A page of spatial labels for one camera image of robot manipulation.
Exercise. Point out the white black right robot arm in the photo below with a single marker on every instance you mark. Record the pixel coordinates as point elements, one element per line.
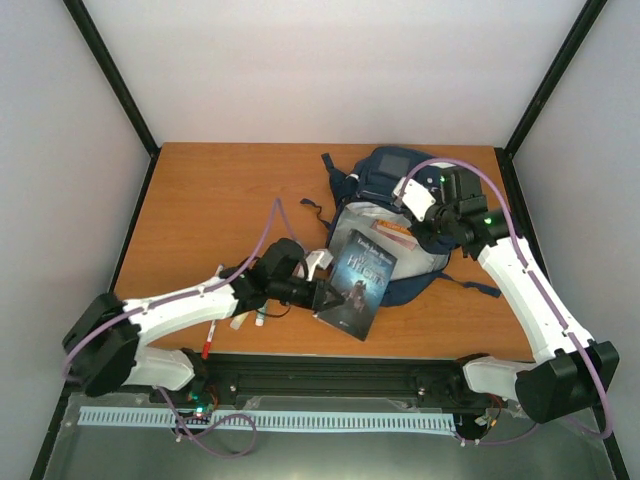
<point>490,238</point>

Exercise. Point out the orange Treehouse book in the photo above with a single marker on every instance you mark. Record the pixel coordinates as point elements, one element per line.
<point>395,232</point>

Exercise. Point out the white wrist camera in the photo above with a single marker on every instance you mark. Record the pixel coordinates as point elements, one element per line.
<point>414,196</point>
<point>319,259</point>

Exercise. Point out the black aluminium frame rail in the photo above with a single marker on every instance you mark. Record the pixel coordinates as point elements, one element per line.
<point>320,372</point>

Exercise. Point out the black right corner post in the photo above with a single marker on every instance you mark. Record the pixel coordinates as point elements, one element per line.
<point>570,46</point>

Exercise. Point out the black left corner post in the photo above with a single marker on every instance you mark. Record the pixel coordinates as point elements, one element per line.
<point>92,37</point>

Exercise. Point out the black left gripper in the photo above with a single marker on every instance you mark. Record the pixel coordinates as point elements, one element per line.
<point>321,289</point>

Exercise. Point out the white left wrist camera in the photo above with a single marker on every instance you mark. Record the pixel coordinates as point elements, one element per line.
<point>319,259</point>

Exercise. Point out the light blue slotted cable duct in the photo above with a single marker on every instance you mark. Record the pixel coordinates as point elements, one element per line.
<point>281,421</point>

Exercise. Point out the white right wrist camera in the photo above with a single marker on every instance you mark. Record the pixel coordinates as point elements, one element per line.
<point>414,196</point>

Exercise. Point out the red white marker pen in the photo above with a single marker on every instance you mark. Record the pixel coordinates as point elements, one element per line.
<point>208,343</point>

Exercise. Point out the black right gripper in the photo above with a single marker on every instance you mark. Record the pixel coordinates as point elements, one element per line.
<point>426,237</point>

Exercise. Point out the yellow highlighter marker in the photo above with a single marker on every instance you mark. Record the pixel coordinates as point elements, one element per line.
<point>238,320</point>

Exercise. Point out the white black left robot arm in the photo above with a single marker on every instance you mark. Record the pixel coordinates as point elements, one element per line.
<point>110,345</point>

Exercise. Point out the black corner post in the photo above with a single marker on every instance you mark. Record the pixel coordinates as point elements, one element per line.
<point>92,37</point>
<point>570,46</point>

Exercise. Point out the navy blue student backpack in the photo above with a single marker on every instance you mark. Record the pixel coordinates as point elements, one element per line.
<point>365,194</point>

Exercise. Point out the green white glue stick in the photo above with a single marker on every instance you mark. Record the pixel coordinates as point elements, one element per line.
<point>261,315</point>

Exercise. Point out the dark blue Heights book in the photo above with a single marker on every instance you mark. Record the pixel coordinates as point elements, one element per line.
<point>360,275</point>

